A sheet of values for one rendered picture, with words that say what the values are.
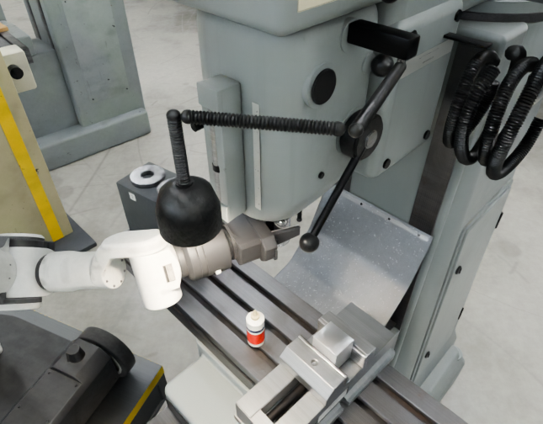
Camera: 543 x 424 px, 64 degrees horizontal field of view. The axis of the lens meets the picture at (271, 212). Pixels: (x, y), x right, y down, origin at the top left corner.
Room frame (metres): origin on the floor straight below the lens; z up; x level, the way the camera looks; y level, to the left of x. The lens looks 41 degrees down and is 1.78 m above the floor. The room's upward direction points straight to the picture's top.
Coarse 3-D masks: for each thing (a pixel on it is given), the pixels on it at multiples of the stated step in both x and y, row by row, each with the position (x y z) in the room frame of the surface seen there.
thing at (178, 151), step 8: (168, 112) 0.37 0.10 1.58; (176, 112) 0.37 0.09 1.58; (168, 120) 0.37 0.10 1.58; (176, 120) 0.37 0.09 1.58; (168, 128) 0.37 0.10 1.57; (176, 128) 0.37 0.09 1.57; (176, 136) 0.37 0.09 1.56; (176, 144) 0.37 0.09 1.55; (184, 144) 0.37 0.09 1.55; (176, 152) 0.37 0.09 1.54; (184, 152) 0.37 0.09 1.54; (176, 160) 0.37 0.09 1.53; (184, 160) 0.37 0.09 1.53; (176, 168) 0.37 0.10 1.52; (184, 168) 0.37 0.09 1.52; (184, 176) 0.37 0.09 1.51; (184, 184) 0.37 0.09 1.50
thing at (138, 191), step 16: (128, 176) 0.95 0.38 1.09; (144, 176) 0.95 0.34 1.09; (160, 176) 0.93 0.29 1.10; (176, 176) 0.95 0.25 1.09; (128, 192) 0.90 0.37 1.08; (144, 192) 0.88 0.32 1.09; (128, 208) 0.91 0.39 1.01; (144, 208) 0.87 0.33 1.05; (128, 224) 0.92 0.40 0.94; (144, 224) 0.88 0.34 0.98
